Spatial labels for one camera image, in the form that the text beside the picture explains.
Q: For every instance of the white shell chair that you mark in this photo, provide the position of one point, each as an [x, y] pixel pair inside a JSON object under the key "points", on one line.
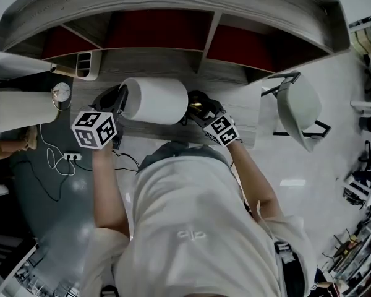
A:
{"points": [[300, 107]]}

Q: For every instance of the small round clock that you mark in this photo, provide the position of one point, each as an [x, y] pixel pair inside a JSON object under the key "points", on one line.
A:
{"points": [[61, 92]]}

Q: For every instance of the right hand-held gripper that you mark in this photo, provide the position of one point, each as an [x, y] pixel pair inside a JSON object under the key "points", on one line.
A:
{"points": [[221, 128]]}

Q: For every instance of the person's grey trousers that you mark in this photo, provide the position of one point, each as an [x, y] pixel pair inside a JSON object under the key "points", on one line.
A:
{"points": [[179, 152]]}

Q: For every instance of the white power strip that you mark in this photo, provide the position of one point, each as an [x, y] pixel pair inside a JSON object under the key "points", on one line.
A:
{"points": [[72, 156]]}

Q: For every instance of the person's right forearm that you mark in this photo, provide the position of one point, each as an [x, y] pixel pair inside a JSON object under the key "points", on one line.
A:
{"points": [[253, 181]]}

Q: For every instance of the person's white shirt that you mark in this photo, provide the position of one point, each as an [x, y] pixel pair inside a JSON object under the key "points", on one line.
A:
{"points": [[198, 227]]}

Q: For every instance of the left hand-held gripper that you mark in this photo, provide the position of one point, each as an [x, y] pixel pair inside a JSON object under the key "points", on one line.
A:
{"points": [[94, 130]]}

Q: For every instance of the large white lamp shade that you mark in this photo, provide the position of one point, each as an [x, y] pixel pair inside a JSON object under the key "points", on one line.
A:
{"points": [[28, 110]]}

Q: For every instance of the person's left forearm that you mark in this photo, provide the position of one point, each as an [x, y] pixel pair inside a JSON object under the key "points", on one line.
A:
{"points": [[106, 190]]}

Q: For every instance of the white desk organiser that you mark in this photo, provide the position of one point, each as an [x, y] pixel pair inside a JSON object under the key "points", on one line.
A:
{"points": [[86, 65]]}

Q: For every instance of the grey wooden desk hutch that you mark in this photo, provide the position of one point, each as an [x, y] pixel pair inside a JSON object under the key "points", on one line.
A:
{"points": [[160, 2]]}

